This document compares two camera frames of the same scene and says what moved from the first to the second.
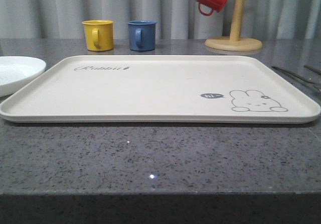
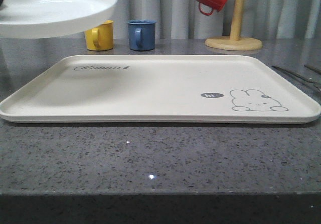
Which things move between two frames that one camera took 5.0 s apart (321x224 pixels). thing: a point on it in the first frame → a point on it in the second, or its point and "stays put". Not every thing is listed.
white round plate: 17,71 → 44,11
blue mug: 142,35 stays put
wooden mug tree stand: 234,42 stays put
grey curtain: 57,10 stays put
